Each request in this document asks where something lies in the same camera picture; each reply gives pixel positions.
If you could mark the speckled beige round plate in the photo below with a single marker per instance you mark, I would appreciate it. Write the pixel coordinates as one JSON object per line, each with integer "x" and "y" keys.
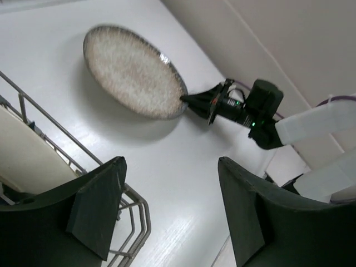
{"x": 134, "y": 72}

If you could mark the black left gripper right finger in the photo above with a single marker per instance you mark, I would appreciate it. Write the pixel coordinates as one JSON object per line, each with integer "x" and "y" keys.
{"x": 270, "y": 226}

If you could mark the cream divided plate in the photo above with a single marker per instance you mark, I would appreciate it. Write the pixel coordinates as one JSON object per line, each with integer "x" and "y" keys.
{"x": 29, "y": 164}

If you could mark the grey wire dish rack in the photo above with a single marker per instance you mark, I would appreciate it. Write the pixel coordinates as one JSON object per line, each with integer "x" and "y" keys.
{"x": 138, "y": 207}

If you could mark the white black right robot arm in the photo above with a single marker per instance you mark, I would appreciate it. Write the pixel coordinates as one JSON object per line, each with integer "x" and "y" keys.
{"x": 334, "y": 182}

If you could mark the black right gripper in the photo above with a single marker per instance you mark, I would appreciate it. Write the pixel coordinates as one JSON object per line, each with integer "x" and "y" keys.
{"x": 218, "y": 102}

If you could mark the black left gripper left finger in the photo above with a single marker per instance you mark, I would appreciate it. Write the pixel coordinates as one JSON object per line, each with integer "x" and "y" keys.
{"x": 70, "y": 225}

